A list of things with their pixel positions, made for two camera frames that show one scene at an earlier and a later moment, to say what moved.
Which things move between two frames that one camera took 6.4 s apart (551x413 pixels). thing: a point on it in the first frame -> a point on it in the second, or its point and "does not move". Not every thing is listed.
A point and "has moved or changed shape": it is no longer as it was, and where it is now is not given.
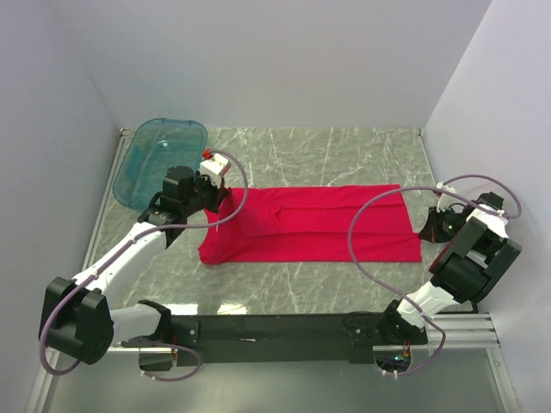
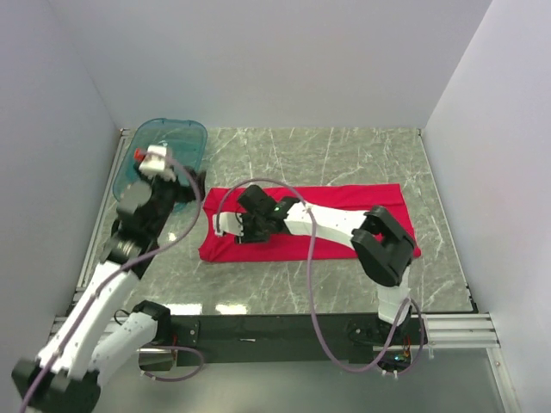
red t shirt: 311,224 has moved or changed shape
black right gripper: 431,231 -> 248,237
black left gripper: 219,193 -> 186,194
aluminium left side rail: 102,207 does not move
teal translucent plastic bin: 158,144 does not move
